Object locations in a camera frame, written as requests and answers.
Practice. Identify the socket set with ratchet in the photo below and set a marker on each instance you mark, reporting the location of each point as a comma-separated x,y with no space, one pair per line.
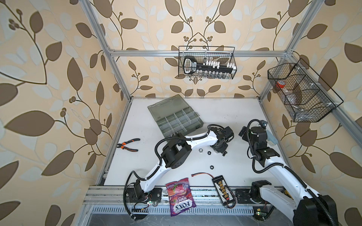
190,66

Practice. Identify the purple Fox's candy bag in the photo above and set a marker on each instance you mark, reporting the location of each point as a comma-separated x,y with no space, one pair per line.
180,197

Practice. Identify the light blue sharpening block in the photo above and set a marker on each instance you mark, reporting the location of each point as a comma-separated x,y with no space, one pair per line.
271,139

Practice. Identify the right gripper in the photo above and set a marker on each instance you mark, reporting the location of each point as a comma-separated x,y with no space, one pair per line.
248,133

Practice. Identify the black wire basket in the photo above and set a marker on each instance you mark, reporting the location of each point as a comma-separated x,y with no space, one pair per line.
213,53
307,96

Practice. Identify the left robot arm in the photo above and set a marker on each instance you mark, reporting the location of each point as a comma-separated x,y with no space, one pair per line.
172,152

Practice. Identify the red item in basket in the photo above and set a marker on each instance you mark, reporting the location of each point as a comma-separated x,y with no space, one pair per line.
280,84

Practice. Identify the grey plastic organizer box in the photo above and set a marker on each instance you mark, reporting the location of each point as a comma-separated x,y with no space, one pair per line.
174,115

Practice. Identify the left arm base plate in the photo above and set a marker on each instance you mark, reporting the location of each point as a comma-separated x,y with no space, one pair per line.
134,195

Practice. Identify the black parallel charging board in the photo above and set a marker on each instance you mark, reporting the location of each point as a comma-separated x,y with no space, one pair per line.
224,192

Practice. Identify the black wire basket centre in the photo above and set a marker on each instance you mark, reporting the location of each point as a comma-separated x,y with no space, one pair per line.
213,53

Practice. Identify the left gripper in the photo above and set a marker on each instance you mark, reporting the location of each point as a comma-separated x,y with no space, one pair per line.
223,150

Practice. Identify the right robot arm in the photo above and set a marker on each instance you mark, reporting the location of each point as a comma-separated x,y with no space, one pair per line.
303,205

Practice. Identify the black wire basket right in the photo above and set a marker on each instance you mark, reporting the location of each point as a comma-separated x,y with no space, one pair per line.
307,96

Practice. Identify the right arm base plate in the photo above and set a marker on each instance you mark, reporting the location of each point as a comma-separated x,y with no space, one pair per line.
243,197

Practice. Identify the red black wire lead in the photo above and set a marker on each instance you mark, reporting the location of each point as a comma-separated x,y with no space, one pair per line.
202,173

